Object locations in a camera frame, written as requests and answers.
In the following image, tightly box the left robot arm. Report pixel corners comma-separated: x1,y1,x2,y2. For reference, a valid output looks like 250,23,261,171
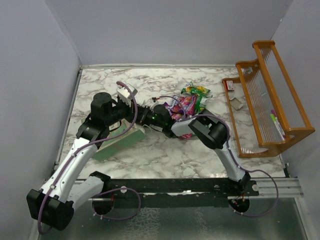
26,88,138,235

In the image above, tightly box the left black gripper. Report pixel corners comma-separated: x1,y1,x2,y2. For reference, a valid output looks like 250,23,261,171
105,97,145,127

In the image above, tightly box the purple marker pen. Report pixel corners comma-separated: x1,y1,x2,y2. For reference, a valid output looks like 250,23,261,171
271,109,285,135

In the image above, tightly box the wooden tiered rack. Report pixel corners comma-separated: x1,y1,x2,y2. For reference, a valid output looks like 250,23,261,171
222,40,315,158

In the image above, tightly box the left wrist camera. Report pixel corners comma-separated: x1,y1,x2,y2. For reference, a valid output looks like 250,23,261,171
117,84,138,107

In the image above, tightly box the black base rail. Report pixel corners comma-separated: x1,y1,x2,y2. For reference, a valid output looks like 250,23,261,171
87,171,261,210

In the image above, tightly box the green printed paper bag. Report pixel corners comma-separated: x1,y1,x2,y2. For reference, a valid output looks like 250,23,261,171
92,124,145,162

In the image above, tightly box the red white small box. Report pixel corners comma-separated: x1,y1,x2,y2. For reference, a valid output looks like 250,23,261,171
225,80,235,92

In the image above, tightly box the purple pink snack packet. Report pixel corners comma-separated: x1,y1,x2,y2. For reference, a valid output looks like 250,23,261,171
164,95,196,115

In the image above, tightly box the green marker pen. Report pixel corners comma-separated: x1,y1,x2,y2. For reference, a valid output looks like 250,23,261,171
270,113,286,141

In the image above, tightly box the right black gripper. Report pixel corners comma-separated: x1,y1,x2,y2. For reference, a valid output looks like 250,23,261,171
134,106,164,129

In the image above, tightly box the yellow green snack packet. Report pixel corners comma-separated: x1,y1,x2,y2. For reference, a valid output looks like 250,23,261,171
180,81,211,96

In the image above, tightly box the small grey cardboard box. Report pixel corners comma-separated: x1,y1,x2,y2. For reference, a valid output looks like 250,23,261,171
230,97,244,110

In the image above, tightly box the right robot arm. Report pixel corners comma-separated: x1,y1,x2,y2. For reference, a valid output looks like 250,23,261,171
136,104,251,196

